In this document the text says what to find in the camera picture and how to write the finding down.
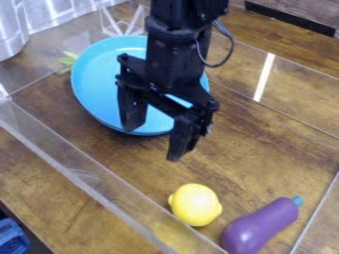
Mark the green leafy toy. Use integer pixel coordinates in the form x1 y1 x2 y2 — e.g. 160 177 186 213
57 52 78 73

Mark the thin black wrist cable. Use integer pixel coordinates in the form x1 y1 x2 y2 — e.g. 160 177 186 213
193 19 236 68

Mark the blue device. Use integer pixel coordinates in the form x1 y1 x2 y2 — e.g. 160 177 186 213
0 218 30 254

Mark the yellow toy lemon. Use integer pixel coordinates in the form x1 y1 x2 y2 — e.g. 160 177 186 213
168 184 222 227

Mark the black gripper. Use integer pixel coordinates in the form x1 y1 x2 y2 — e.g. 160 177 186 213
116 15 218 162

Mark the clear acrylic enclosure wall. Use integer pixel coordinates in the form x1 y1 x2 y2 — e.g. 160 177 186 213
0 3 339 254

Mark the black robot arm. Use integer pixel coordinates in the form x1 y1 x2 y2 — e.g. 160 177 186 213
116 0 229 162

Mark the purple toy eggplant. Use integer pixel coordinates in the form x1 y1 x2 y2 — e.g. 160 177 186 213
221 195 302 254

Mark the blue oval tray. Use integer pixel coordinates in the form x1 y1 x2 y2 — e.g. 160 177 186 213
70 35 210 137

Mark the dark baseboard strip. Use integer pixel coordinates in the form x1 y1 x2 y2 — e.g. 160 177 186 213
245 0 339 38

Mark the grey checkered curtain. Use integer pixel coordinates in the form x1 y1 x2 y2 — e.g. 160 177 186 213
0 0 126 62

